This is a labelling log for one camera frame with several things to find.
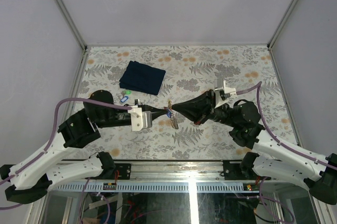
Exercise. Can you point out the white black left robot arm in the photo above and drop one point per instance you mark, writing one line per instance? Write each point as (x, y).
(31, 179)

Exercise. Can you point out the aluminium front rail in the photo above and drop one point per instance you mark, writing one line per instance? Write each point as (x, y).
(176, 171)

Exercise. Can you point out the key with green tag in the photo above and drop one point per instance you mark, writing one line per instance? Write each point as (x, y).
(126, 92)

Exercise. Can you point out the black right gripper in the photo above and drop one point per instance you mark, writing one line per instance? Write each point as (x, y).
(199, 109)

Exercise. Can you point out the floral patterned table mat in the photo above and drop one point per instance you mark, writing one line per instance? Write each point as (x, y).
(190, 71)

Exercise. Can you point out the small blue key tag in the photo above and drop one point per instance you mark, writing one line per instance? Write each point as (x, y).
(170, 114)

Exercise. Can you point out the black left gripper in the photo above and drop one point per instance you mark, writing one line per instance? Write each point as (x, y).
(155, 111)

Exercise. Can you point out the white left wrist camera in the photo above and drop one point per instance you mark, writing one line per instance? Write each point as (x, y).
(140, 119)

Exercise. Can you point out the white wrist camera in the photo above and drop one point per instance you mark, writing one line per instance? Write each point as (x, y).
(140, 119)
(223, 92)

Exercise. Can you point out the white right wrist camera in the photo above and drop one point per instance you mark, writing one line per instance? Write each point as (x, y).
(223, 92)

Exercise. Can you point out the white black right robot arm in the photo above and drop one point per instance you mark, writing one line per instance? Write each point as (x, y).
(269, 155)

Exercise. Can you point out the metal keyring with yellow grip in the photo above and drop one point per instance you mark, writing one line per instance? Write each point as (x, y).
(173, 120)

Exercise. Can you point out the dark navy folded cloth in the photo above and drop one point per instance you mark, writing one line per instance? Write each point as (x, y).
(142, 78)

